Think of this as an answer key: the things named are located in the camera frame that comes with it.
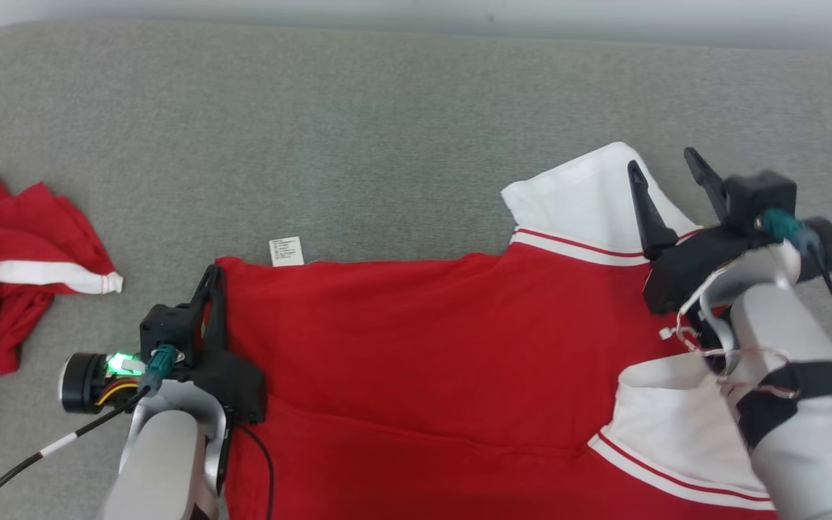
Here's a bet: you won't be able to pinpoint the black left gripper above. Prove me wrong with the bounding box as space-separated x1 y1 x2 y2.
183 264 268 425

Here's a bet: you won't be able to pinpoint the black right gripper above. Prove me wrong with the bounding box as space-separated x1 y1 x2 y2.
626 147 767 316

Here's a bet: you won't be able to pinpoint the red white shorts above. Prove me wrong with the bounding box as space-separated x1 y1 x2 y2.
0 170 125 407

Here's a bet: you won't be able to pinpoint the red white basketball jersey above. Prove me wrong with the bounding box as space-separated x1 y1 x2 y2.
214 142 779 520

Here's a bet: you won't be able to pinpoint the teal left camera connector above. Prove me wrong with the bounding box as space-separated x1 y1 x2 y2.
143 344 180 391

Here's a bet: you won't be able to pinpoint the teal camera connector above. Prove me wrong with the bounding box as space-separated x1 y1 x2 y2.
760 209 812 251
143 344 180 391

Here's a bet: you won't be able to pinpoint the teal right camera connector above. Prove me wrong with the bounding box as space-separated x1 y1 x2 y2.
760 209 812 251

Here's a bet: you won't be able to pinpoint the thin red white wire bundle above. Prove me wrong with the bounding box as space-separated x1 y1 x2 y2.
659 287 798 399

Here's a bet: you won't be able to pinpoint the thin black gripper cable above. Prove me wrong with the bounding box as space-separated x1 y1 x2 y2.
234 422 277 520

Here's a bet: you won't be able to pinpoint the black left camera cable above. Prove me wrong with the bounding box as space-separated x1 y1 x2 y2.
0 386 151 520

